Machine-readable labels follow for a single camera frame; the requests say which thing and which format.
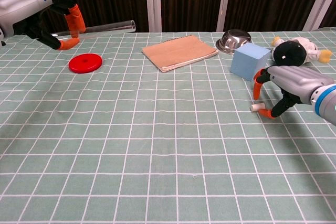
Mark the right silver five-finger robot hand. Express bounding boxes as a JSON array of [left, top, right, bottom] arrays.
[[253, 66, 328, 119]]

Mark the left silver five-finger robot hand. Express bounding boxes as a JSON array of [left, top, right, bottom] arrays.
[[0, 0, 87, 51]]

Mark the small white cylinder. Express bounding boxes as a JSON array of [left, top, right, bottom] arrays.
[[249, 102, 264, 113]]

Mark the transparent test tube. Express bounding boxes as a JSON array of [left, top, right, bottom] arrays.
[[51, 19, 137, 38]]

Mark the black and white plush toy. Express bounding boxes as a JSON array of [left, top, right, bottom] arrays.
[[270, 36, 333, 67]]

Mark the light blue foam cube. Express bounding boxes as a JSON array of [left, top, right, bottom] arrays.
[[230, 42, 271, 82]]

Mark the upturned stainless steel bowl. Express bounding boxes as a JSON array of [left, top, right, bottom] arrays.
[[215, 29, 252, 56]]

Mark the red plastic disc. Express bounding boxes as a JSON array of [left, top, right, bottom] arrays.
[[68, 54, 103, 74]]

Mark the tan folded cloth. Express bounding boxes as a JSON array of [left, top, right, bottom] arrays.
[[142, 34, 219, 73]]

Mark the green checked tablecloth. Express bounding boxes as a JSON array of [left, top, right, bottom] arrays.
[[0, 26, 336, 224]]

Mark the white partition frame post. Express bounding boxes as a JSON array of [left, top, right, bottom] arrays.
[[144, 0, 162, 33], [303, 0, 336, 31], [216, 0, 233, 32]]

